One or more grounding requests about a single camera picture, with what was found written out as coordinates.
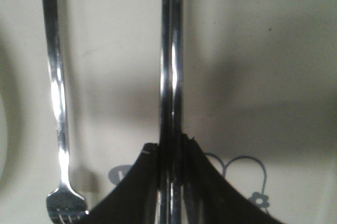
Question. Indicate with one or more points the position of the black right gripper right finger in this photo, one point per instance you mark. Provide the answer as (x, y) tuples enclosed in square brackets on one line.
[(208, 197)]

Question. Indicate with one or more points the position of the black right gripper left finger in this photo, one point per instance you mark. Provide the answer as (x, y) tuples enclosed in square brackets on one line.
[(134, 198)]

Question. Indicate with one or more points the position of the steel fork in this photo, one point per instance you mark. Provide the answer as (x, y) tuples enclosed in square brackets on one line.
[(64, 204)]

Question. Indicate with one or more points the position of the beige rabbit serving tray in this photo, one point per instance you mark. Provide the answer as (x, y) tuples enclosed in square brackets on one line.
[(259, 97)]

